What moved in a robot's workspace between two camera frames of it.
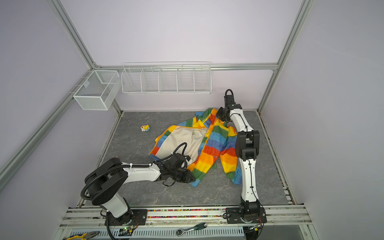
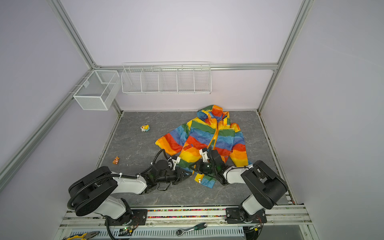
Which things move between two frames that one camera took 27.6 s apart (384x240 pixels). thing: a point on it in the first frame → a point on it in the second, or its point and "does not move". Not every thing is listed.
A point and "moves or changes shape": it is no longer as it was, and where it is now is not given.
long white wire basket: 166,78 does not move
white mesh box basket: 98,90 does not move
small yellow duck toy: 145,128 does not move
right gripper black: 219,114 → 199,167
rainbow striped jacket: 205,142 moves or changes shape
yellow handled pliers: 85,236 does not move
